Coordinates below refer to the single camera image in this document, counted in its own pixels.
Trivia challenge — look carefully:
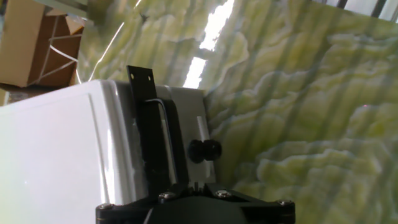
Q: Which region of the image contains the brown cardboard box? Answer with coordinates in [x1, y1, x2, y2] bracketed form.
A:
[0, 0, 86, 88]

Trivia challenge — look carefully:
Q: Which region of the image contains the green marble pattern mat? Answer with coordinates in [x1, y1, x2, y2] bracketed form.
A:
[76, 0, 398, 224]

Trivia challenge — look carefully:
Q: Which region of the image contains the white drawer cabinet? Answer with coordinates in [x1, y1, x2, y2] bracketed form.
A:
[0, 79, 149, 224]

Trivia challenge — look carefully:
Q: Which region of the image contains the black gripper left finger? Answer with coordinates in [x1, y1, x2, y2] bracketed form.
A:
[95, 183, 196, 224]

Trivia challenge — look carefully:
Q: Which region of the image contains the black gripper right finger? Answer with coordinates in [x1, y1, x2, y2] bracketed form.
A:
[195, 182, 295, 224]

